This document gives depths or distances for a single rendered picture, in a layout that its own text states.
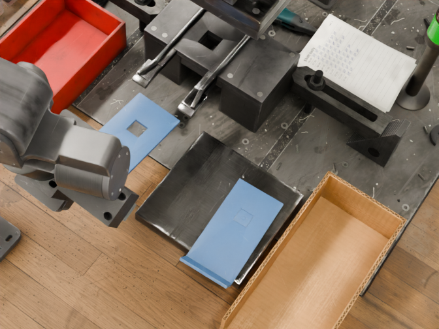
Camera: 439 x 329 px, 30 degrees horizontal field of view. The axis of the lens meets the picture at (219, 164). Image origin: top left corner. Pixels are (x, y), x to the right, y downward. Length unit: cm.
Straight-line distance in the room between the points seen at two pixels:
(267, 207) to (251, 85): 17
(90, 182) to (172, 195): 31
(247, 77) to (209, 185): 16
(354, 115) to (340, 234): 16
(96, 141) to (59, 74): 44
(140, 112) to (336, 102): 27
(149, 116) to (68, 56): 21
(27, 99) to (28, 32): 47
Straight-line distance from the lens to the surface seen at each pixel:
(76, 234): 111
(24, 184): 95
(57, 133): 81
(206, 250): 108
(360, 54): 123
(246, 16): 100
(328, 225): 113
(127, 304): 108
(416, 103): 126
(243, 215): 110
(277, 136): 119
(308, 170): 117
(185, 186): 112
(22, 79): 79
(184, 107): 110
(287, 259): 110
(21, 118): 77
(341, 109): 114
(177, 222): 109
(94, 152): 79
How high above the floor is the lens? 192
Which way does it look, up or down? 62 degrees down
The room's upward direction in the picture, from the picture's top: 9 degrees clockwise
